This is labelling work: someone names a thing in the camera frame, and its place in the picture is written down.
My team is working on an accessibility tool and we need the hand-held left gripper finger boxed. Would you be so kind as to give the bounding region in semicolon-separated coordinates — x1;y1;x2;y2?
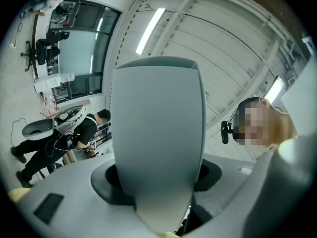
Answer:
110;56;207;234

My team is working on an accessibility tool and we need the round wooden table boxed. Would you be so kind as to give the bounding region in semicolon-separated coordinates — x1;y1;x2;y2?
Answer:
7;186;34;205

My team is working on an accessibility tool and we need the person's head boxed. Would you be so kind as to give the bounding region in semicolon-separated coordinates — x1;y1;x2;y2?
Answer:
232;97;277;150

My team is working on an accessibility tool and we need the long ceiling light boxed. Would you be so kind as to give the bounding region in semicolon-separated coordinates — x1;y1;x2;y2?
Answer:
135;7;166;56
264;75;284;106

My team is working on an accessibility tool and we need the dark framed glass partition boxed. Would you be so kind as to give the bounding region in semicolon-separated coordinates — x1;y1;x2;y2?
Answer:
48;0;122;101

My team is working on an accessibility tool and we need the white cabinet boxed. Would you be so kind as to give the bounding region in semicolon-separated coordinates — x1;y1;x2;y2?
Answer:
34;77;61;94

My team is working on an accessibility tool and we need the black office chair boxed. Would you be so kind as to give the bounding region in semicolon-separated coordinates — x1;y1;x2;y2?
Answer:
20;31;70;72

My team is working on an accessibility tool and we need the black head camera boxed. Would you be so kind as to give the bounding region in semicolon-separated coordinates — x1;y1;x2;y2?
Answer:
220;120;234;145

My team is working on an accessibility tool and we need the thin black cable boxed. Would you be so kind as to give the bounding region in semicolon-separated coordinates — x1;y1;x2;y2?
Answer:
11;118;27;147

